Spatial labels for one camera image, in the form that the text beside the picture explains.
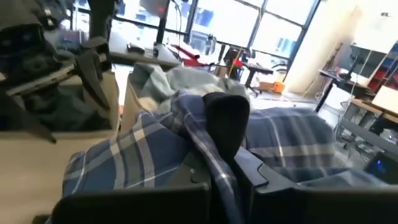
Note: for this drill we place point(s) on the black window frame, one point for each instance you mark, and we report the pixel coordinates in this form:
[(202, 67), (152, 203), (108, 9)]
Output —
[(258, 21)]

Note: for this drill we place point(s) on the beige garment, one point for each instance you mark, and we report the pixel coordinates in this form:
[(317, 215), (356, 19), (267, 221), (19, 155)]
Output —
[(152, 104)]

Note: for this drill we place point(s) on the beige cardboard box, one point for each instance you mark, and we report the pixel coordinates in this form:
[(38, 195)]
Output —
[(265, 86)]

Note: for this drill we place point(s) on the black office desk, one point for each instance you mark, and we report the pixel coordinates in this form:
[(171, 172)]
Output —
[(342, 82)]

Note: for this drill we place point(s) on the dark navy garment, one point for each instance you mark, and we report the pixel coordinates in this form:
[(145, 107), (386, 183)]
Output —
[(62, 109)]

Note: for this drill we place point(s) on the black pedestal desk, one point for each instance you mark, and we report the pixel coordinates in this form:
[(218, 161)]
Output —
[(258, 67)]

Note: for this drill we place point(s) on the black monitor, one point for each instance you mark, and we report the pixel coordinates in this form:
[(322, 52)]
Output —
[(354, 60)]

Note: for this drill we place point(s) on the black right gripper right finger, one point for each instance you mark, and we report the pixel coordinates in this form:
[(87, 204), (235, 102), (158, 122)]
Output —
[(311, 205)]

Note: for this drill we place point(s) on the black device with blue light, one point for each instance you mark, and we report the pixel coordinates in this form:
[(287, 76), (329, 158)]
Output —
[(381, 166)]

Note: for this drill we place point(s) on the black cylinder with red top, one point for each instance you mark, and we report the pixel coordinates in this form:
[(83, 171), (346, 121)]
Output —
[(237, 67)]

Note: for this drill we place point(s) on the wooden top desk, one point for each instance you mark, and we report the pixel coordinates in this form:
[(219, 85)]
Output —
[(373, 107)]

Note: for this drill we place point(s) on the blue plaid shirt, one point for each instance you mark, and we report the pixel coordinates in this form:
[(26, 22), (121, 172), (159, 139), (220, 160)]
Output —
[(140, 155)]

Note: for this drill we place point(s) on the grey desk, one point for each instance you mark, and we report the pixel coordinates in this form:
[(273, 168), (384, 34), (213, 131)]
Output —
[(140, 56)]

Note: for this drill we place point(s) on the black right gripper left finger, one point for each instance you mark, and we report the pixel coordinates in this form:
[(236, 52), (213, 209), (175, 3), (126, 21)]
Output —
[(130, 205)]

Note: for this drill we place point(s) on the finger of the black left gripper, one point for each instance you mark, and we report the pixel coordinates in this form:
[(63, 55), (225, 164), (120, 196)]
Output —
[(15, 115), (93, 77)]

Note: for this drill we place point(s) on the pale green garment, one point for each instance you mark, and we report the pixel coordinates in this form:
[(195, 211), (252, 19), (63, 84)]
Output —
[(192, 81)]

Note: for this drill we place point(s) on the shelf with coloured bins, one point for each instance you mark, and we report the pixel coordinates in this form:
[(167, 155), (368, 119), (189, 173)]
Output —
[(382, 68)]

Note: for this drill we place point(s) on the white fabric storage bin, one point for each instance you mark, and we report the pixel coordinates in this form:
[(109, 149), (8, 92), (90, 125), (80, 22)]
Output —
[(37, 174), (130, 102)]

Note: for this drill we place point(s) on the orange box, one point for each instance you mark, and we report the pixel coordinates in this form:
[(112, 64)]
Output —
[(279, 87)]

